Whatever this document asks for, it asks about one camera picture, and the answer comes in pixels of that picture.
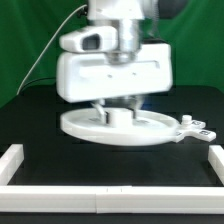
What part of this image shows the grey cable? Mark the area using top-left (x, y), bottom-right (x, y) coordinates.
top-left (15, 3), bottom-right (89, 97)

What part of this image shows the white round table top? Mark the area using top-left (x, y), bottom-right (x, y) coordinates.
top-left (60, 108), bottom-right (179, 146)

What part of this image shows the black cable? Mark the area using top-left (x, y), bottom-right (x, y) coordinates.
top-left (19, 77), bottom-right (58, 93)

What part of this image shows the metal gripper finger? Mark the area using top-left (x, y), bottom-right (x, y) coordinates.
top-left (91, 99), bottom-right (107, 124)
top-left (133, 95), bottom-right (143, 118)

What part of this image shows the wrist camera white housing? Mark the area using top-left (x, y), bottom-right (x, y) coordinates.
top-left (59, 26), bottom-right (118, 53)

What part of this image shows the white cross-shaped table base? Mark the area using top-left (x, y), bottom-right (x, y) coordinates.
top-left (174, 115), bottom-right (216, 142)

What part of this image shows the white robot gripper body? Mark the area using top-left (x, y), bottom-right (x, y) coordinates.
top-left (57, 43), bottom-right (173, 103)

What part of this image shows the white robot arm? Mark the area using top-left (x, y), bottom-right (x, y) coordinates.
top-left (57, 0), bottom-right (189, 122)

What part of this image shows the white U-shaped frame fence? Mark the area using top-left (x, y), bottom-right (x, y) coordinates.
top-left (0, 144), bottom-right (224, 214)

